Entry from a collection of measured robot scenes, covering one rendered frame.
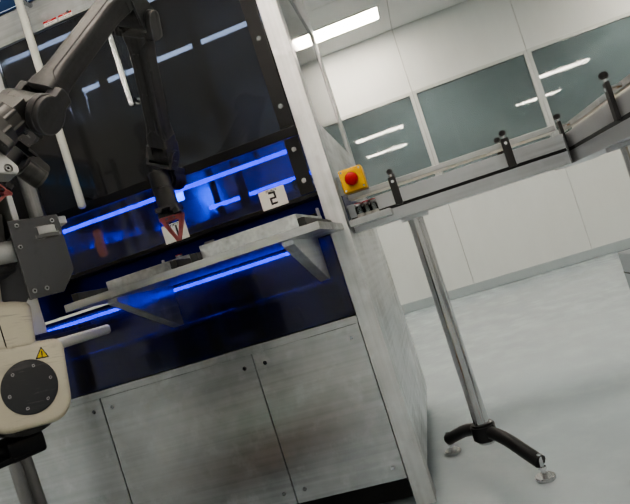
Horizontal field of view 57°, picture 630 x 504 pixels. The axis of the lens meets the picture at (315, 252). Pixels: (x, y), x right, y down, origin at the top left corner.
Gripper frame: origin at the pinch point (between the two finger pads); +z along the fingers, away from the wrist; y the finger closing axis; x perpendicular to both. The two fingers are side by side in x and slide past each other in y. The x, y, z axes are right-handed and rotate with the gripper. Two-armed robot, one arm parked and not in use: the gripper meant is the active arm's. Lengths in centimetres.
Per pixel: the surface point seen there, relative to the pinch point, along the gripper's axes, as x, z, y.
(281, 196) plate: -31.8, -3.7, 12.3
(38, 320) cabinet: 54, 10, 26
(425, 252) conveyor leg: -70, 27, 16
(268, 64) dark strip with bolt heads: -40, -44, 12
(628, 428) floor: -113, 98, 9
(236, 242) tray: -16.5, 7.1, -22.6
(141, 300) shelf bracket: 15.5, 13.7, 1.4
